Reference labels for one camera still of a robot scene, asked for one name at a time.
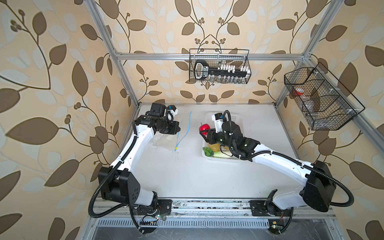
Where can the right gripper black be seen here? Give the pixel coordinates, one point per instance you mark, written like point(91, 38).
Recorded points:
point(211, 134)

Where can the white radish green leaves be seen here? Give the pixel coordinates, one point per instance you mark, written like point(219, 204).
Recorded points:
point(208, 152)

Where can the white plastic perforated basket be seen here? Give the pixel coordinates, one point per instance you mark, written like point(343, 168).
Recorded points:
point(238, 119)

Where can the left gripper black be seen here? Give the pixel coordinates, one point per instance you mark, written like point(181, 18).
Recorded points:
point(174, 129)

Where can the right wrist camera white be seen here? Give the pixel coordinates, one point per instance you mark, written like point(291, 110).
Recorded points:
point(218, 121)

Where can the red capped bottle in basket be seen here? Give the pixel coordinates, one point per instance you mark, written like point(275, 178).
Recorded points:
point(298, 92)

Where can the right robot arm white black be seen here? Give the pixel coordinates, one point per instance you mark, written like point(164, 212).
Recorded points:
point(317, 188)

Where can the yellow potato left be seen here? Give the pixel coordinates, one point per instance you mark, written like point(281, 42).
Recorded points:
point(215, 147)

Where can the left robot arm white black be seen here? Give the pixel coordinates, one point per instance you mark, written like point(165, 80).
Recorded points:
point(117, 183)

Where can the black wire basket wall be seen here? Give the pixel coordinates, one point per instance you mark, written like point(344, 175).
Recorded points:
point(237, 57)
point(328, 103)

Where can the aluminium frame rail front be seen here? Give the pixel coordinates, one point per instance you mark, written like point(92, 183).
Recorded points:
point(216, 208)

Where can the black wire basket back wall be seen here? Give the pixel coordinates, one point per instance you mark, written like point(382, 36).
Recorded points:
point(237, 57)

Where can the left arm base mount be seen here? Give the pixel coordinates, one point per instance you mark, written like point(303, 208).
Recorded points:
point(147, 218)

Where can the black wire basket right wall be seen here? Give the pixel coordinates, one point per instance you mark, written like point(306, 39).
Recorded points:
point(328, 103)

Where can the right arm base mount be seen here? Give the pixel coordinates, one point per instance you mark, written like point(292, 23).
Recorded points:
point(279, 220)

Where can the black white tool in basket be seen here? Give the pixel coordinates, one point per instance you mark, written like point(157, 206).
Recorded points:
point(202, 71)

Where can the red apple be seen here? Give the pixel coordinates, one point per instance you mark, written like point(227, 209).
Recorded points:
point(205, 128)

